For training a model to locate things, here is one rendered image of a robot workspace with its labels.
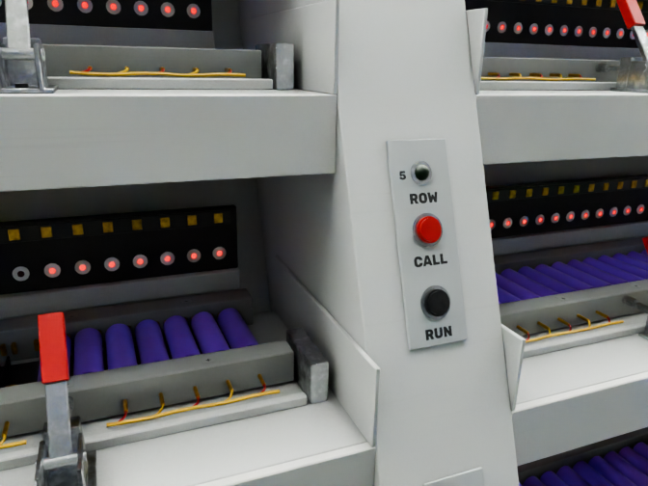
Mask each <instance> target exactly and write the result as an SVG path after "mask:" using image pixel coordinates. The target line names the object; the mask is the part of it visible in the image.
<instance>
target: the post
mask: <svg viewBox="0 0 648 486"><path fill-rule="evenodd" d="M322 1H326V0H237V2H238V10H239V19H240V28H241V38H242V46H243V49H246V50H249V35H248V20H249V19H253V18H257V17H261V16H265V15H269V14H275V13H279V12H283V11H287V10H291V9H295V8H299V7H303V6H307V5H310V4H314V3H318V2H322ZM422 139H445V142H446V151H447V160H448V168H449V177H450V186H451V195H452V203H453V211H454V220H455V228H456V237H457V246H458V255H459V263H460V272H461V281H462V289H463V298H464V307H465V315H466V323H467V332H468V339H465V340H460V341H455V342H450V343H445V344H440V345H435V346H429V347H424V348H420V349H415V350H409V344H408V336H407V327H406V318H405V310H404V301H403V292H402V283H401V275H400V266H399V257H398V249H397V240H396V231H395V222H394V214H393V205H392V189H391V180H390V171H389V162H388V154H387V145H386V142H387V141H394V140H422ZM256 180H257V189H258V197H259V207H260V216H261V224H262V233H263V243H264V252H265V260H266V269H267V279H268V287H269V296H270V306H271V311H273V310H274V256H277V257H278V258H279V259H280V260H281V261H282V262H283V264H284V265H285V266H286V267H287V268H288V269H289V270H290V271H291V272H292V273H293V274H294V276H295V277H296V278H297V279H298V280H299V281H300V282H301V283H302V284H303V285H304V286H305V288H306V289H307V290H308V291H309V292H310V293H311V294H312V295H313V296H314V297H315V299H316V300H317V301H318V302H319V303H320V304H321V305H322V306H323V307H324V308H325V309H326V311H327V312H328V313H329V314H330V315H331V316H332V317H333V318H334V319H335V320H336V321H337V323H338V324H339V325H340V326H341V327H342V328H343V329H344V330H345V331H346V332H347V333H348V335H349V336H350V337H351V338H352V339H354V340H355V341H356V342H357V343H358V344H359V346H360V347H361V348H362V349H363V350H364V351H365V352H366V354H367V355H368V356H369V358H370V359H371V360H372V361H374V362H375V363H376V364H377V365H378V366H379V367H380V369H381V371H380V388H379V404H378V419H377V436H376V450H375V467H374V483H373V486H424V483H427V482H431V481H434V480H438V479H441V478H445V477H448V476H451V475H455V474H458V473H463V472H466V471H470V470H473V469H477V468H480V467H481V468H482V470H483V478H484V486H520V485H519V476H518V468H517V460H516V451H515V443H514V434H513V425H512V417H511V408H510V400H509V391H508V383H507V374H506V365H505V357H504V348H503V340H502V331H501V323H500V306H499V297H498V289H497V281H496V272H495V263H494V255H493V246H492V237H491V229H490V221H489V212H488V204H487V195H486V186H485V177H484V169H483V161H482V152H481V144H480V135H479V126H478V117H477V109H476V101H475V92H474V83H473V67H472V58H471V50H470V42H469V33H468V24H467V16H466V7H465V0H339V32H338V68H337V136H336V171H335V172H334V173H333V174H319V175H285V176H268V177H257V178H256Z"/></svg>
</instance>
